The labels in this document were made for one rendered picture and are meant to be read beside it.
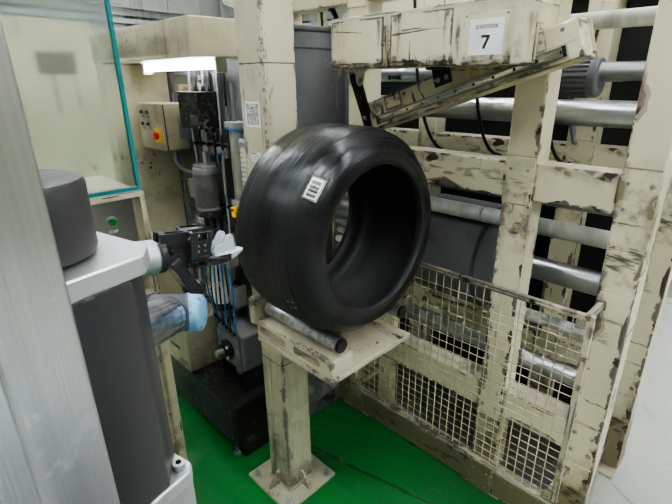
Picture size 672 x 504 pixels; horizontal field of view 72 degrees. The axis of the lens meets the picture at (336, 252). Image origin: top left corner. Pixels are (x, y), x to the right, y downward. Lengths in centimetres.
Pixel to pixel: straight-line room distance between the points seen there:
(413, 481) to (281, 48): 176
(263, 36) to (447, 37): 51
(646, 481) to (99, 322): 242
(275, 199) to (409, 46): 57
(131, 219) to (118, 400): 146
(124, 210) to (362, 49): 93
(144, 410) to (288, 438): 168
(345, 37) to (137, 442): 138
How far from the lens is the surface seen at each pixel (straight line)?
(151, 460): 31
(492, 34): 126
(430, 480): 222
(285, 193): 113
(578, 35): 133
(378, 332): 158
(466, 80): 144
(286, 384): 180
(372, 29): 148
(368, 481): 219
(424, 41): 136
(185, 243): 104
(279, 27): 149
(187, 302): 94
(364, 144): 120
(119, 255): 26
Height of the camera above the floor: 162
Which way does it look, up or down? 21 degrees down
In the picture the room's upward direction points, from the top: 1 degrees counter-clockwise
